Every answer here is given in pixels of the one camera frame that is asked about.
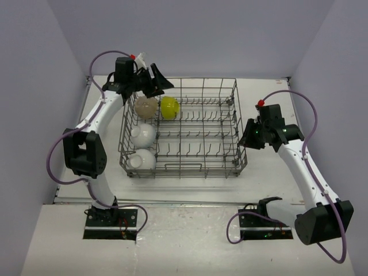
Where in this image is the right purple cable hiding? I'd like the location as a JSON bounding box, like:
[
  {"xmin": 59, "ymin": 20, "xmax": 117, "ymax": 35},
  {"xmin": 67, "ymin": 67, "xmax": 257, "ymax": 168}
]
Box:
[{"xmin": 226, "ymin": 90, "xmax": 347, "ymax": 264}]

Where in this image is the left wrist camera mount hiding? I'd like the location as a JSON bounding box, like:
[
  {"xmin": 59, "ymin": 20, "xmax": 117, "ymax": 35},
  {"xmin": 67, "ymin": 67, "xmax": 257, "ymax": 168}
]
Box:
[{"xmin": 130, "ymin": 52, "xmax": 147, "ymax": 70}]

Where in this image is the grey wire dish rack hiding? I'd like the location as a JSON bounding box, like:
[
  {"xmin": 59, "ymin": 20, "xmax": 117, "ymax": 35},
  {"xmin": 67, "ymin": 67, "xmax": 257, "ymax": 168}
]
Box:
[{"xmin": 118, "ymin": 77, "xmax": 247, "ymax": 178}]

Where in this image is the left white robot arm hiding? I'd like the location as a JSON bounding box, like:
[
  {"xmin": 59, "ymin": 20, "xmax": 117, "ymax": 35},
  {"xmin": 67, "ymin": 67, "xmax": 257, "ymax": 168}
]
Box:
[{"xmin": 62, "ymin": 52, "xmax": 174, "ymax": 226}]

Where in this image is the purple cable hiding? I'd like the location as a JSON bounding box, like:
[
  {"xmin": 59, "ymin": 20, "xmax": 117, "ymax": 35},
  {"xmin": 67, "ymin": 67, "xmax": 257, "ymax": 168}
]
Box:
[
  {"xmin": 226, "ymin": 90, "xmax": 347, "ymax": 264},
  {"xmin": 45, "ymin": 50, "xmax": 148, "ymax": 237}
]

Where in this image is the yellow-green bowl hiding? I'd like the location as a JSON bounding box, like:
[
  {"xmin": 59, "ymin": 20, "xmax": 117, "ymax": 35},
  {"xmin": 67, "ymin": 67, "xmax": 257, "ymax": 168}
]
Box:
[{"xmin": 160, "ymin": 96, "xmax": 180, "ymax": 120}]

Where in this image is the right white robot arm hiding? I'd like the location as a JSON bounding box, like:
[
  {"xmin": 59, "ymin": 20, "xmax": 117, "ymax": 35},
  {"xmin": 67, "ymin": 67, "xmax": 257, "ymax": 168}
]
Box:
[{"xmin": 238, "ymin": 104, "xmax": 354, "ymax": 245}]

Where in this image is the white bowl rear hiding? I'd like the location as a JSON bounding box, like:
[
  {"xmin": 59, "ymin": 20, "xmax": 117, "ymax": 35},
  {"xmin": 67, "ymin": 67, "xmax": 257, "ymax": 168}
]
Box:
[{"xmin": 131, "ymin": 124, "xmax": 156, "ymax": 149}]

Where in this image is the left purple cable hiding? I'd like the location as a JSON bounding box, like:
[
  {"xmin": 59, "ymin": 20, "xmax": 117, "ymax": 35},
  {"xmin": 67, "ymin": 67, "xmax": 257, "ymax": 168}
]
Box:
[{"xmin": 45, "ymin": 50, "xmax": 148, "ymax": 237}]

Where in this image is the white bowl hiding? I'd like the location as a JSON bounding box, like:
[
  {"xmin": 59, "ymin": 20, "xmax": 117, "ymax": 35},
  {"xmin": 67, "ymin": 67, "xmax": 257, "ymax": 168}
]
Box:
[
  {"xmin": 127, "ymin": 149, "xmax": 156, "ymax": 170},
  {"xmin": 131, "ymin": 124, "xmax": 156, "ymax": 149}
]

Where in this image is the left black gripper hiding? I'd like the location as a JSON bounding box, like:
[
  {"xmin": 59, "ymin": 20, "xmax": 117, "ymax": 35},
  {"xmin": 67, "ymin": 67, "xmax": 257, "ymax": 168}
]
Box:
[{"xmin": 128, "ymin": 64, "xmax": 173, "ymax": 98}]

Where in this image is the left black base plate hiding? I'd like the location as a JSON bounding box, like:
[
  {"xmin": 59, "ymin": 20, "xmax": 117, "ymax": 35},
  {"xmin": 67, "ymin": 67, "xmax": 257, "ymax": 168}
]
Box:
[{"xmin": 83, "ymin": 206, "xmax": 138, "ymax": 241}]

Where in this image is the beige ceramic bowl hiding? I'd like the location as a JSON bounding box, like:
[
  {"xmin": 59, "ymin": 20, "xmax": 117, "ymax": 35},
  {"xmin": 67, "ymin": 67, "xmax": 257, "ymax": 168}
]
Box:
[{"xmin": 134, "ymin": 96, "xmax": 158, "ymax": 120}]

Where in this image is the white bowl front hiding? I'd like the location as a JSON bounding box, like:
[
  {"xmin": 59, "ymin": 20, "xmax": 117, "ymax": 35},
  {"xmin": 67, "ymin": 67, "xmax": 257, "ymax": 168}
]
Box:
[{"xmin": 127, "ymin": 149, "xmax": 156, "ymax": 170}]

